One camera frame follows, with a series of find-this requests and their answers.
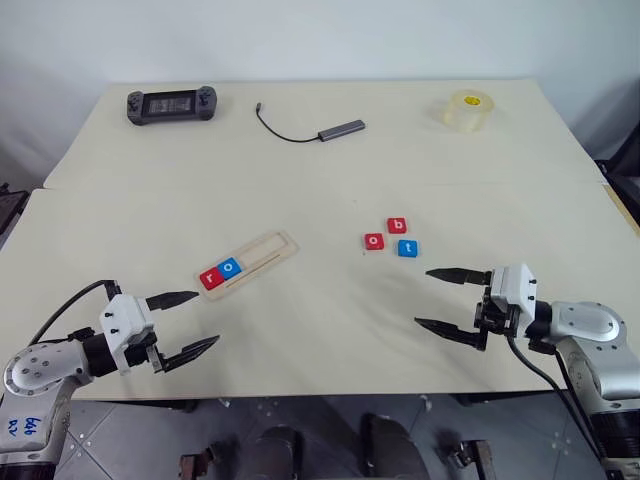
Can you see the dark grey handheld game console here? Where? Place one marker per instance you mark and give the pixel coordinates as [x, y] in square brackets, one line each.
[170, 105]

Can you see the dark rounded shape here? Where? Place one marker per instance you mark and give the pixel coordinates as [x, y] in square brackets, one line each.
[277, 452]

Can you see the red letter tile b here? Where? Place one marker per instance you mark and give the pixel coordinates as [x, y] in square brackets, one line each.
[398, 225]

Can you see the dark furniture beside table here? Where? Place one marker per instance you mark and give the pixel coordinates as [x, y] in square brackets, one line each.
[622, 165]

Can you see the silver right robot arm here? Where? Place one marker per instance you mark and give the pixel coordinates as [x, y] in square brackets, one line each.
[595, 330]

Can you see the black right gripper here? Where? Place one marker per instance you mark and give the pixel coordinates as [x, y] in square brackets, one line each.
[495, 317]

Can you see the dark box beside table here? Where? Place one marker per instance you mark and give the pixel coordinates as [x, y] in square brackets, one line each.
[11, 205]

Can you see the blue letter tile o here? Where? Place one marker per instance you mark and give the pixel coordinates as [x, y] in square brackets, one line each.
[230, 268]

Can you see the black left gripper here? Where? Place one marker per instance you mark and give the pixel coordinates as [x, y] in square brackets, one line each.
[140, 352]

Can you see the red letter tile o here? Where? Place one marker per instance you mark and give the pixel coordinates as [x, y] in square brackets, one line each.
[373, 241]

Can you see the red letter tile r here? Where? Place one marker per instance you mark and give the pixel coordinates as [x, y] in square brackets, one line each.
[211, 276]

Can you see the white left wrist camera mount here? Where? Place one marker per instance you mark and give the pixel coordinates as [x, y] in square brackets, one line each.
[122, 315]

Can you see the blue letter tile t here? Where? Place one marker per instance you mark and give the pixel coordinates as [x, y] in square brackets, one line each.
[409, 247]

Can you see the brown metal bracket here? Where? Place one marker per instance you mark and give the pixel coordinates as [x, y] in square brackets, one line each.
[192, 465]
[472, 457]

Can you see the wooden letter tray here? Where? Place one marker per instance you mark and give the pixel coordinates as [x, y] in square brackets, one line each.
[267, 252]

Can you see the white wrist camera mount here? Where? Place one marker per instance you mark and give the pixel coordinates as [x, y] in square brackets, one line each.
[512, 287]
[122, 315]

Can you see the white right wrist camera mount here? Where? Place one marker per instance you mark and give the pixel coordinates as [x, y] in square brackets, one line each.
[512, 287]

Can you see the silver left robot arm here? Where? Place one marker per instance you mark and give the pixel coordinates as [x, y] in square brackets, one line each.
[35, 370]

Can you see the clear tape roll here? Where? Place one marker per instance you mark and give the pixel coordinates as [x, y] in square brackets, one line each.
[465, 112]

